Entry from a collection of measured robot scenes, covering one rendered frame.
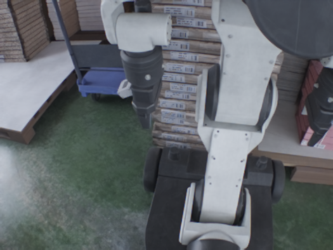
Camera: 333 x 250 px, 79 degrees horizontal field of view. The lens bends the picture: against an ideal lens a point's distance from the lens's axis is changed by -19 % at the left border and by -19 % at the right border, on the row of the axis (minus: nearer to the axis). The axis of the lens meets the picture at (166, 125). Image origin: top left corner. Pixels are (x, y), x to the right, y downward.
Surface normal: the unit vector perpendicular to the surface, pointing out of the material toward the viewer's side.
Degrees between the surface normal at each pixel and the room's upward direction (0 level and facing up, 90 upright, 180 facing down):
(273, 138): 0
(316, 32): 90
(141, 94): 101
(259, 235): 0
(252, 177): 45
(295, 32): 90
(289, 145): 0
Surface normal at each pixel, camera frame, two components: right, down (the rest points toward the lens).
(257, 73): -0.17, 0.79
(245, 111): -0.18, 0.63
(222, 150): -0.16, 0.22
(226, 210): -0.14, -0.02
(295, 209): -0.02, -0.73
